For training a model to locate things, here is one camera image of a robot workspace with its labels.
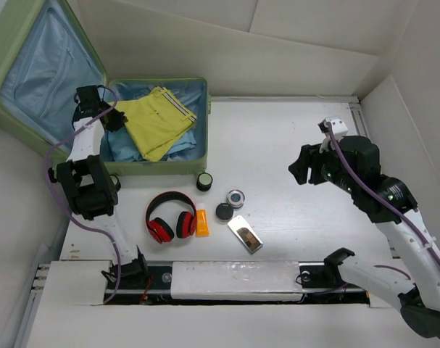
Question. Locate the eyeshadow palette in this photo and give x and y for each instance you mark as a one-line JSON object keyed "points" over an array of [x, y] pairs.
{"points": [[245, 234]]}

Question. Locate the blue round jar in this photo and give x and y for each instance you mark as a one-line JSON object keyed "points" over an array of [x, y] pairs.
{"points": [[236, 198]]}

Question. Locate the green hard-shell suitcase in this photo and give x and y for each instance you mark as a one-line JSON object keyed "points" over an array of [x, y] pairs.
{"points": [[45, 56]]}

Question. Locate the yellow shorts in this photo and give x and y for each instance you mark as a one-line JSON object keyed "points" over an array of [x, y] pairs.
{"points": [[160, 113]]}

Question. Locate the light blue cloth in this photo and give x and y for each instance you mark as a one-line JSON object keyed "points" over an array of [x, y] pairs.
{"points": [[124, 146]]}

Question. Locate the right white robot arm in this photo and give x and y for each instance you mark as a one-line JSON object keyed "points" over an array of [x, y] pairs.
{"points": [[388, 203]]}

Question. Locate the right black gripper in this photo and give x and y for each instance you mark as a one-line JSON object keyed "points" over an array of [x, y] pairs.
{"points": [[310, 155]]}

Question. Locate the orange tube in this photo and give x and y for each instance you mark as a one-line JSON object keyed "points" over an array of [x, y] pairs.
{"points": [[202, 228]]}

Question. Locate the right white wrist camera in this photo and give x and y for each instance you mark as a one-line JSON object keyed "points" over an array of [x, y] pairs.
{"points": [[334, 124]]}

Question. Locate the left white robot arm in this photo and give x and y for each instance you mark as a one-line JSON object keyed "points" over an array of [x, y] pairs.
{"points": [[91, 191]]}

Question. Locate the red black headphones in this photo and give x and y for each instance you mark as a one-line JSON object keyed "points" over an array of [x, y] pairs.
{"points": [[171, 215]]}

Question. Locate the black round compact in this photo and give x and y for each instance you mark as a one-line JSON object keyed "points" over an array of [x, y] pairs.
{"points": [[224, 212]]}

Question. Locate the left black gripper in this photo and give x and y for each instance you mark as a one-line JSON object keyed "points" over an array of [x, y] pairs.
{"points": [[118, 122]]}

